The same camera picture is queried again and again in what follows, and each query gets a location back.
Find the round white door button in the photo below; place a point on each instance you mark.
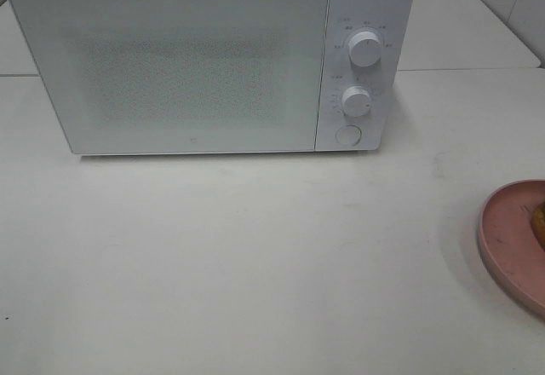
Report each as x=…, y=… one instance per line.
x=349, y=135

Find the white microwave door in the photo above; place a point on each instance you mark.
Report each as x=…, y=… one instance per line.
x=179, y=76

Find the pink round plate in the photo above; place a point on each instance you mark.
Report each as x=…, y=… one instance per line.
x=508, y=247

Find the burger with lettuce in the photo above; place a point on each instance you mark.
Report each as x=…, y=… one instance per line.
x=537, y=222

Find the white microwave oven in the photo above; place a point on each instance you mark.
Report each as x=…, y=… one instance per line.
x=366, y=4

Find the upper white microwave knob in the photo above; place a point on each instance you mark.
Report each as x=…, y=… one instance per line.
x=364, y=48

